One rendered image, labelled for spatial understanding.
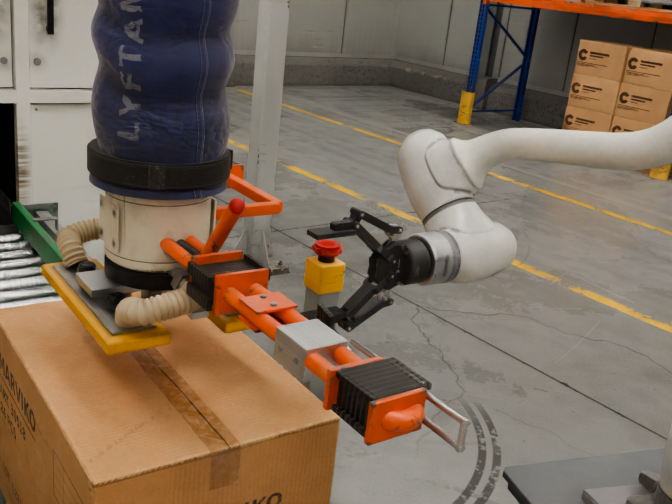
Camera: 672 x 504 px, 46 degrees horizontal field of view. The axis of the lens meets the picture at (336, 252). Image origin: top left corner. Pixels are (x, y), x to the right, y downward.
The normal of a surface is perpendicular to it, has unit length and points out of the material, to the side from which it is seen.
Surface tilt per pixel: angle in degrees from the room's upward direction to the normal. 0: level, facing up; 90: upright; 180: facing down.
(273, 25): 90
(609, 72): 92
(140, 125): 80
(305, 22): 90
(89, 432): 0
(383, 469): 0
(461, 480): 0
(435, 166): 62
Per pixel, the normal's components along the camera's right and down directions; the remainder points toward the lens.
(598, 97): -0.76, 0.16
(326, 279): 0.56, 0.33
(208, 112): 0.79, 0.04
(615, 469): 0.11, -0.94
